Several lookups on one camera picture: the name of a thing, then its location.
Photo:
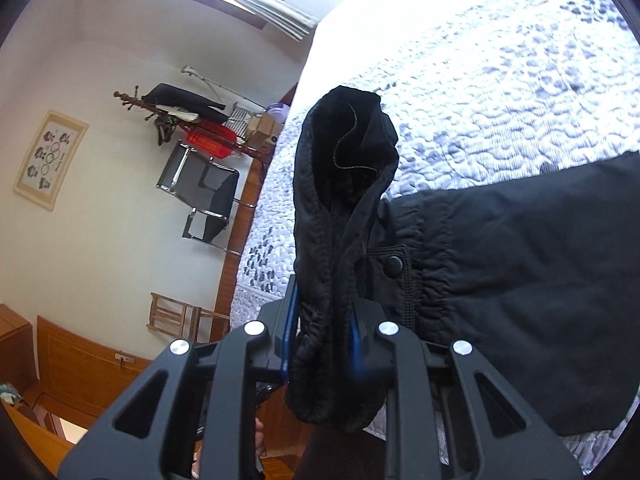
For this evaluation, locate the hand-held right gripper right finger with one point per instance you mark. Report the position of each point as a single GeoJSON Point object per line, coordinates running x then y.
{"type": "Point", "coordinates": [355, 345]}

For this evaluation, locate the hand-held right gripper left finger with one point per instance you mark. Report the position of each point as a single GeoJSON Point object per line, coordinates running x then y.
{"type": "Point", "coordinates": [290, 340]}

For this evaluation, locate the black pants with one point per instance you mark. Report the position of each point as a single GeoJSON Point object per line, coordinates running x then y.
{"type": "Point", "coordinates": [500, 260]}

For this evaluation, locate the wooden folding stool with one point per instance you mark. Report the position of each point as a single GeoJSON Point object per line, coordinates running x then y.
{"type": "Point", "coordinates": [172, 317]}

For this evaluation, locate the black folding chair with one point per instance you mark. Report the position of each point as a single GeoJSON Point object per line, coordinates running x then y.
{"type": "Point", "coordinates": [220, 195]}

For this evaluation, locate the wooden coat rack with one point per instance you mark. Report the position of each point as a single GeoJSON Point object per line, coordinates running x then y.
{"type": "Point", "coordinates": [250, 150]}

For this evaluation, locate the wooden door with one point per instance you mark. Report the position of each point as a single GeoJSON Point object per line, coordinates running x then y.
{"type": "Point", "coordinates": [85, 370]}

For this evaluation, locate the cardboard box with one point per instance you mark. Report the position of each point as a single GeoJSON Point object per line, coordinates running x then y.
{"type": "Point", "coordinates": [262, 132]}

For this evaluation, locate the red bag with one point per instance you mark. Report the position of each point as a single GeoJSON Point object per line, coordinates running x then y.
{"type": "Point", "coordinates": [210, 141]}

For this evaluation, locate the purple plastic item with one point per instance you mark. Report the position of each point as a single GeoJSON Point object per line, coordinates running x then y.
{"type": "Point", "coordinates": [278, 110]}

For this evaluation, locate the white drying rack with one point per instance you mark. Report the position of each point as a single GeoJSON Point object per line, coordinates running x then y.
{"type": "Point", "coordinates": [240, 115]}

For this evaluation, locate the black clothes hangers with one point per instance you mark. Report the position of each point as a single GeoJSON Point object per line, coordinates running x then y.
{"type": "Point", "coordinates": [162, 132]}

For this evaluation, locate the black hanging garment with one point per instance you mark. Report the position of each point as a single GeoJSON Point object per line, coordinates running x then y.
{"type": "Point", "coordinates": [180, 97]}

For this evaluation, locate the wooden cabinet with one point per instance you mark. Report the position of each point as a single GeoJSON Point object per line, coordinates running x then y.
{"type": "Point", "coordinates": [15, 350]}

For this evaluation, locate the purple quilted blanket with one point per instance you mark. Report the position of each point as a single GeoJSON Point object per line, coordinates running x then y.
{"type": "Point", "coordinates": [500, 110]}

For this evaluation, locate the bed with pale sheet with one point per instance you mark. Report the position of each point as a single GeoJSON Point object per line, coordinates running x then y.
{"type": "Point", "coordinates": [340, 35]}

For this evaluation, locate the white curtain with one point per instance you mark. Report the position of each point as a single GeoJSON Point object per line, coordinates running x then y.
{"type": "Point", "coordinates": [270, 10]}

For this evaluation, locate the wall poster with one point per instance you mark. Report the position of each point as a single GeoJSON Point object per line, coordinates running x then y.
{"type": "Point", "coordinates": [50, 160]}

